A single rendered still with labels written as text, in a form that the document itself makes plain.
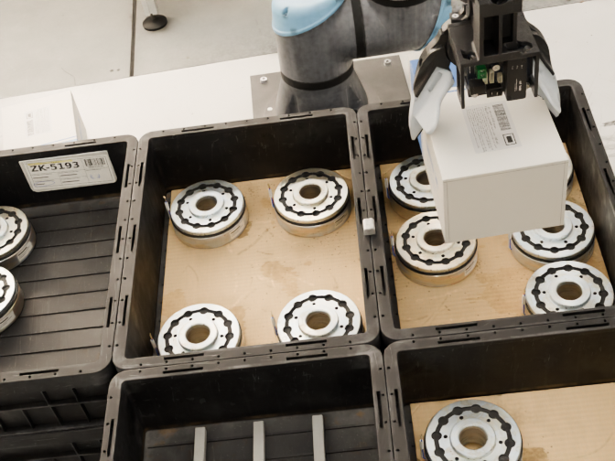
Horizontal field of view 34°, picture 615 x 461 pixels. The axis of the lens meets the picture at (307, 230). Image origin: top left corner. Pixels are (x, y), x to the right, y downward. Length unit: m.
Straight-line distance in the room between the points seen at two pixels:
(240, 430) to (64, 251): 0.40
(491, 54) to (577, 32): 0.96
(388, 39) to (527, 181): 0.59
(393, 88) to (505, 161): 0.74
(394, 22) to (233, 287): 0.47
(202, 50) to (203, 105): 1.35
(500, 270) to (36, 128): 0.82
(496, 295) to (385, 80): 0.57
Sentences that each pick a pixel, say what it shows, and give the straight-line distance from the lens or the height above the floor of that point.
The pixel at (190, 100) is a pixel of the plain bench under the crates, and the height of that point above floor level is 0.70.
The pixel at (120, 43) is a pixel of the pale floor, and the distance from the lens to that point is 3.26.
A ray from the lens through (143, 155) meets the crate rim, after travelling 1.36.
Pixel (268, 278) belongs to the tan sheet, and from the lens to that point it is 1.29.
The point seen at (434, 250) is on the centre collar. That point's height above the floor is 0.87.
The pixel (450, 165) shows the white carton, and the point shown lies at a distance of 0.96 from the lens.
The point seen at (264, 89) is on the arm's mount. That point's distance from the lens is 1.71.
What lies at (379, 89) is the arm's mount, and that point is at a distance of 1.68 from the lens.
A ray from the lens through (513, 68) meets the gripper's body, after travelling 0.92.
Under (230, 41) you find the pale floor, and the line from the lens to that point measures 3.14.
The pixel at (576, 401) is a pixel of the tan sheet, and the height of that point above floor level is 0.83.
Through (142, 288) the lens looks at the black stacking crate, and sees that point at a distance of 1.24.
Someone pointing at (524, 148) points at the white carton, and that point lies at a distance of 0.98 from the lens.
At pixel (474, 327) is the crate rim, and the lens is 1.09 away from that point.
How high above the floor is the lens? 1.80
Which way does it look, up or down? 46 degrees down
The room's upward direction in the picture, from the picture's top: 11 degrees counter-clockwise
